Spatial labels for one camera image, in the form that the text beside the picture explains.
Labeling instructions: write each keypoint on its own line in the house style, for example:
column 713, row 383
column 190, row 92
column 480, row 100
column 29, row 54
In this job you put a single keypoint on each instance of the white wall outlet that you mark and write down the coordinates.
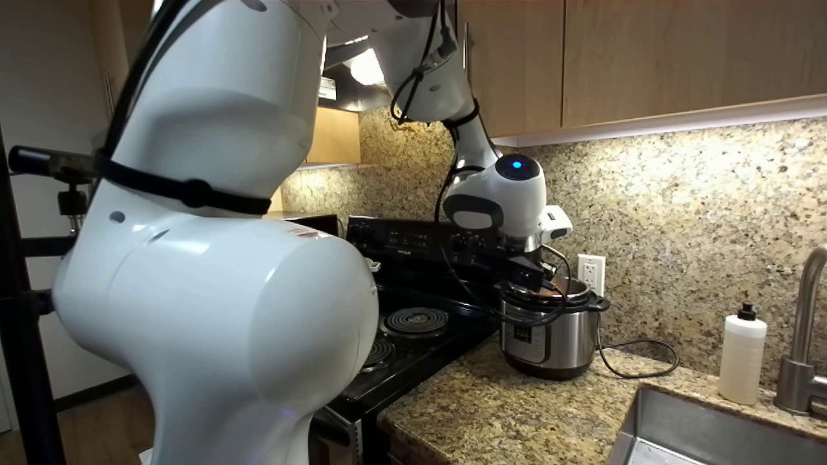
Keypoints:
column 591, row 272

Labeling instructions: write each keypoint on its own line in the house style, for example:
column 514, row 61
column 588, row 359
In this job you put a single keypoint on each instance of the black tripod stand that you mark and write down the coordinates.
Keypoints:
column 27, row 328

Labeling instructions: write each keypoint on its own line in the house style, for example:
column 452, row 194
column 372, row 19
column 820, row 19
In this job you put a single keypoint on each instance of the black coil burner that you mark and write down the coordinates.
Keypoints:
column 416, row 322

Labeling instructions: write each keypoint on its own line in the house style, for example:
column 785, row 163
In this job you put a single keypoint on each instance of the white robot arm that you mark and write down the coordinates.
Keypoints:
column 222, row 259

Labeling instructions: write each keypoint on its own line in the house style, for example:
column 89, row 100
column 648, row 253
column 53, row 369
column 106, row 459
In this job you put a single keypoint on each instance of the stainless steel electric pressure cooker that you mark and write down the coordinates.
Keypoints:
column 550, row 339

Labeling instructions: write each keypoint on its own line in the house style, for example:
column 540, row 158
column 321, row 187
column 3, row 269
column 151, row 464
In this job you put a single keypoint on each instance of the black electric stove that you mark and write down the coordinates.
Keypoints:
column 414, row 286

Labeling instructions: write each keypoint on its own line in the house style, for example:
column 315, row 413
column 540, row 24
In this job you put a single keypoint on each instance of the wooden spoon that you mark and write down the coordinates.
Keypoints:
column 553, row 290

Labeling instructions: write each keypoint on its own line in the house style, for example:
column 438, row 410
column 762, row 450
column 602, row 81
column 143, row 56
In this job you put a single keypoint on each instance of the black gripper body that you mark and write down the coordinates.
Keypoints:
column 527, row 269

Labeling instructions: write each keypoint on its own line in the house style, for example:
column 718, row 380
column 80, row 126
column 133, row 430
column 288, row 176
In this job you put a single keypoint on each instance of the wooden wall cabinet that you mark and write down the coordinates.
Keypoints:
column 673, row 61

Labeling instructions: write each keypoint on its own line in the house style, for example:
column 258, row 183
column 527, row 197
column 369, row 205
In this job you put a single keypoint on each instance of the stainless steel sink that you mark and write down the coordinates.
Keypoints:
column 713, row 435

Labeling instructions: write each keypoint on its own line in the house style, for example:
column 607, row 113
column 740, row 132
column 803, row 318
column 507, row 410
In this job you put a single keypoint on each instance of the metal faucet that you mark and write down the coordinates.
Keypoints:
column 802, row 346

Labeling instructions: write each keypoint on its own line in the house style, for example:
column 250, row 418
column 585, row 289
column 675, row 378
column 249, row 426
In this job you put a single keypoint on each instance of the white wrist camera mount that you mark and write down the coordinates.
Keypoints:
column 557, row 224

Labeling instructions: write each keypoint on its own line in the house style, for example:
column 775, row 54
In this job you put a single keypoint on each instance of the white soap bottle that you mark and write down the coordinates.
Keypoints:
column 741, row 359

